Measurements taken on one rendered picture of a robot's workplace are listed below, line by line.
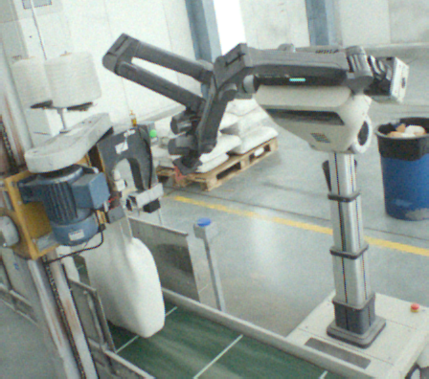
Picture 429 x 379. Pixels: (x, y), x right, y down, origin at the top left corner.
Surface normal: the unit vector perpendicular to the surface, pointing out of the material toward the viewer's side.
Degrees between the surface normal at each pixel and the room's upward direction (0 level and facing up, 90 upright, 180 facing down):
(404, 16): 90
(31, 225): 90
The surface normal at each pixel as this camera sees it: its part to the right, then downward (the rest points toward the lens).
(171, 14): 0.72, 0.11
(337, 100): -0.57, -0.48
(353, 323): -0.67, 0.36
